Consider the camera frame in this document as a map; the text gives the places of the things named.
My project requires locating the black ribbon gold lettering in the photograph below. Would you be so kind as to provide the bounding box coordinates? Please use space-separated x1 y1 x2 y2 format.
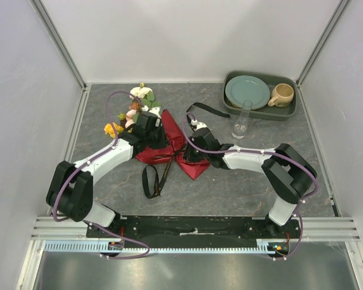
142 101 231 200

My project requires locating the flower bouquet red paper wrap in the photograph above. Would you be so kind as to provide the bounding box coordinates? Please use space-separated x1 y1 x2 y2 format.
104 83 209 179

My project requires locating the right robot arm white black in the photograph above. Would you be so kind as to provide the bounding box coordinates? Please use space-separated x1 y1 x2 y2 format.
183 122 317 238

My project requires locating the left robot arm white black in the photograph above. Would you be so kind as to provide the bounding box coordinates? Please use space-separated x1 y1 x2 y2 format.
46 107 168 237

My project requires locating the clear glass vase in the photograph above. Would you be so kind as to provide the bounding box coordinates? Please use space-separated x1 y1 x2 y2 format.
232 100 253 139

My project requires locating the teal ceramic plate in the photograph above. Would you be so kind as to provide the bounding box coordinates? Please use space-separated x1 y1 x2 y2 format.
224 76 270 110

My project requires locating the dark green tray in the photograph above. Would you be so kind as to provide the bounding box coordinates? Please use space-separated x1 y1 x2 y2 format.
223 71 297 121

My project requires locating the beige ceramic mug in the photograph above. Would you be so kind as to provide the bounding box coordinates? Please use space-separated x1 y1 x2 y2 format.
268 83 295 108

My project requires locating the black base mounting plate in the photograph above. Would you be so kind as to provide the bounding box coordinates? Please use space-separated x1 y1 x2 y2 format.
86 214 301 249

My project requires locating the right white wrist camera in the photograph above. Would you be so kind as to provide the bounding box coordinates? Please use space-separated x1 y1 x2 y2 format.
189 119 207 132

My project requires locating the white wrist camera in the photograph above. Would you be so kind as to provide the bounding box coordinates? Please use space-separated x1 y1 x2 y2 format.
142 106 162 127
189 119 207 132

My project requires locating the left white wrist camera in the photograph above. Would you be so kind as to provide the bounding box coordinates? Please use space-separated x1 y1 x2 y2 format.
142 106 162 127

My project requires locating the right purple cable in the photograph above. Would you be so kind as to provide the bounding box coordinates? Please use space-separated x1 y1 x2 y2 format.
182 112 319 262

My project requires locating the purple cable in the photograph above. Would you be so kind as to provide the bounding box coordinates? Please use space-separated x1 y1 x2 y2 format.
50 90 152 260
182 112 319 262

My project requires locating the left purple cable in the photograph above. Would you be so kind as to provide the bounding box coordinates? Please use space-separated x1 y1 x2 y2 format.
50 90 152 260

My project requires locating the light blue cable duct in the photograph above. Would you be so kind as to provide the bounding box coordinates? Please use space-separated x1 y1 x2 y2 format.
44 240 276 254

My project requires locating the left aluminium corner post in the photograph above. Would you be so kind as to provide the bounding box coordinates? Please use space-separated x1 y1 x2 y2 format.
30 0 87 91

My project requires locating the aluminium corner post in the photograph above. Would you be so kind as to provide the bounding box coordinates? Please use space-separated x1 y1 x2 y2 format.
30 0 87 91
296 0 351 88

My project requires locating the right aluminium corner post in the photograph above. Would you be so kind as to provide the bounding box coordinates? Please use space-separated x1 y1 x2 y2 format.
296 0 351 88

